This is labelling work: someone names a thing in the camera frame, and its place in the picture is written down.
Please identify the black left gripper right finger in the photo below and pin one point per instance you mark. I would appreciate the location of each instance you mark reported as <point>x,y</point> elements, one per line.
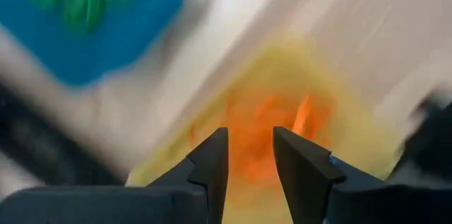
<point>300,167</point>

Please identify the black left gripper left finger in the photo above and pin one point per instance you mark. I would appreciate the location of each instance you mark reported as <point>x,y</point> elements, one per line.
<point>212,160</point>

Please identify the yellow plastic basket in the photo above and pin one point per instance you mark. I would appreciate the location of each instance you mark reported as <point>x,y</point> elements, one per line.
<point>289,68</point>

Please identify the blue plastic basket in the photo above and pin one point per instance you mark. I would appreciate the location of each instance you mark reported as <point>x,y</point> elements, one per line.
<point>123,40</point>

